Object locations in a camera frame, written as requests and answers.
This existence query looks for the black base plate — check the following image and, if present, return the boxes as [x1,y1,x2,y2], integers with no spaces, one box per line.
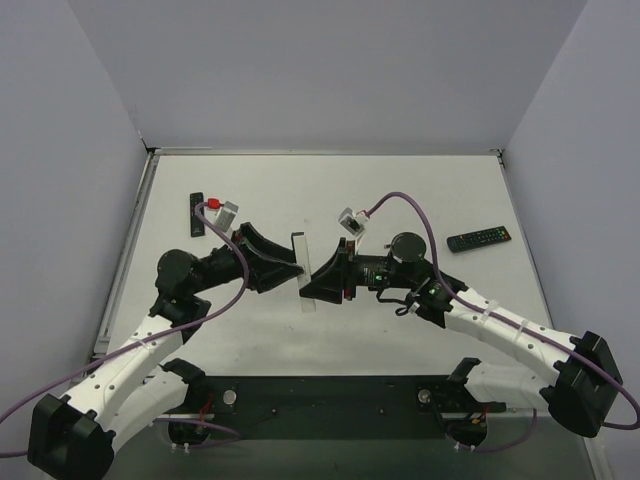
[172,375,506,440]

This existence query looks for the wide black remote control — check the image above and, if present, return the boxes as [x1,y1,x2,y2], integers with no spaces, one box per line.
[446,226,512,254]

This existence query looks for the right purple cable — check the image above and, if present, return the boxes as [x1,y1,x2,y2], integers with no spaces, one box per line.
[364,191,640,431]

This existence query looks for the purple cable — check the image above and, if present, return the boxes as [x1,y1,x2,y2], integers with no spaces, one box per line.
[0,202,251,459]
[364,191,640,431]

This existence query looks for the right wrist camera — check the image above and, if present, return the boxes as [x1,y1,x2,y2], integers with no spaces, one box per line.
[338,208,369,249]

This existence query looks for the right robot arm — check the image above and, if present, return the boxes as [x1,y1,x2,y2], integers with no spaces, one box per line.
[291,232,622,438]

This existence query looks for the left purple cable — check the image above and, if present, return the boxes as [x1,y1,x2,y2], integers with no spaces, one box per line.
[0,202,251,459]

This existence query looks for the aluminium frame rail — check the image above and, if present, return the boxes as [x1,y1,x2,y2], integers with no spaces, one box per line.
[62,374,600,419]

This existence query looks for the slim black remote control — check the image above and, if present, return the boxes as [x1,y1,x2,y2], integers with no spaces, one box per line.
[189,192,205,238]

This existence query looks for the white remote control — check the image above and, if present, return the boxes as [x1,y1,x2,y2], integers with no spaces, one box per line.
[291,232,316,314]

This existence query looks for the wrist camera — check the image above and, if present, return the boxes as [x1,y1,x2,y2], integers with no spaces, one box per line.
[206,197,239,233]
[338,208,369,249]

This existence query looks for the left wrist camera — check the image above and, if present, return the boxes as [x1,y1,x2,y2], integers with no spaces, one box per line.
[206,197,239,233]

